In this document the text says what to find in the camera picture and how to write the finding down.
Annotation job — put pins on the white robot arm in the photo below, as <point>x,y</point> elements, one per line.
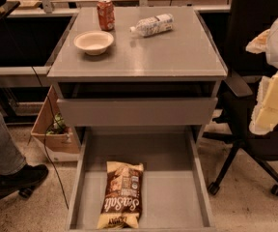
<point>264,117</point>

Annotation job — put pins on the orange soda can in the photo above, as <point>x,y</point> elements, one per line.
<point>106,17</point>

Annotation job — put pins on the clear plastic water bottle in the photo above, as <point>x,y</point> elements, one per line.
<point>153,25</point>

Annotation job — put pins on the open grey middle drawer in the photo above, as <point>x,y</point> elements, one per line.
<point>172,187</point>

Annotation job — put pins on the black office chair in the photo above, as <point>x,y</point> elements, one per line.
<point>233,30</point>

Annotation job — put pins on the black shoe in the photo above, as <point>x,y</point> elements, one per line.
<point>26,177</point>

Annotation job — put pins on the white paper bowl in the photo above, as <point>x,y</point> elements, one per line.
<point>93,42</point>

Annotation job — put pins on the cardboard box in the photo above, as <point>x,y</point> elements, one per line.
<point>57,143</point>

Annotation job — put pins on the green item in box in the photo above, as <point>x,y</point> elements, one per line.
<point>58,125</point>

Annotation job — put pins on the brown sea salt chip bag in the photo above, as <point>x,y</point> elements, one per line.
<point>121,194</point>

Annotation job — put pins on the grey drawer cabinet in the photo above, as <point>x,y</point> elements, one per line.
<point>181,63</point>

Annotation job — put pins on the grey top drawer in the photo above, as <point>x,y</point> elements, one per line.
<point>136,112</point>

